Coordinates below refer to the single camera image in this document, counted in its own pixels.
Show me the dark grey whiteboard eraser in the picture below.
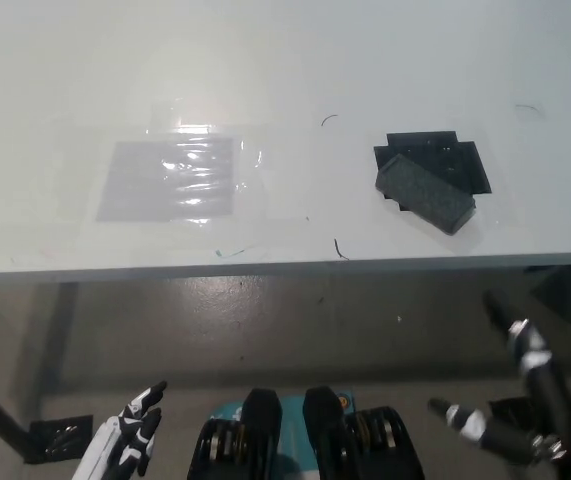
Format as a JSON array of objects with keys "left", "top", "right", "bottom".
[{"left": 374, "top": 153, "right": 479, "bottom": 236}]

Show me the clear plastic bag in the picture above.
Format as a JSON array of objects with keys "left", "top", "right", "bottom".
[{"left": 95, "top": 127, "right": 266, "bottom": 226}]

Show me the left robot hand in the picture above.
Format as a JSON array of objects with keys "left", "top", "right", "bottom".
[{"left": 72, "top": 380, "right": 169, "bottom": 480}]

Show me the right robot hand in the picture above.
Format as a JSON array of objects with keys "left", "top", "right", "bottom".
[{"left": 427, "top": 289, "right": 571, "bottom": 480}]

